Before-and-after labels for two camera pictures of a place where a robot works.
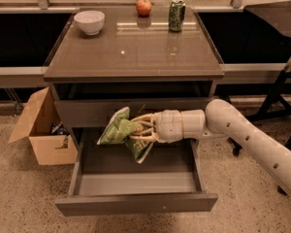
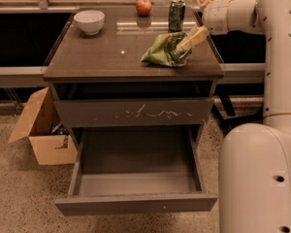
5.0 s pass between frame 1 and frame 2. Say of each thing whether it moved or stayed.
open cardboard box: stayed
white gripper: moved
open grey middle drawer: stayed
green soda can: stayed
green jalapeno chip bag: moved
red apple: stayed
